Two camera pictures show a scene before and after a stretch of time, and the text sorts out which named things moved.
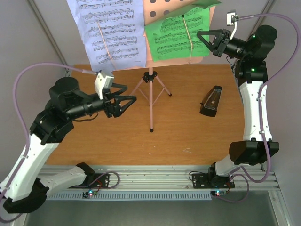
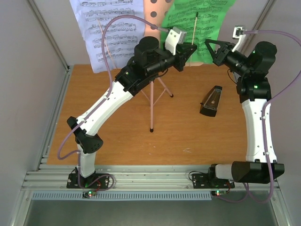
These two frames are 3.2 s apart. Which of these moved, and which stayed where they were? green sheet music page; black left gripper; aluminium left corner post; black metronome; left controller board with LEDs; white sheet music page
Moved: black left gripper; green sheet music page
Stayed: left controller board with LEDs; white sheet music page; black metronome; aluminium left corner post
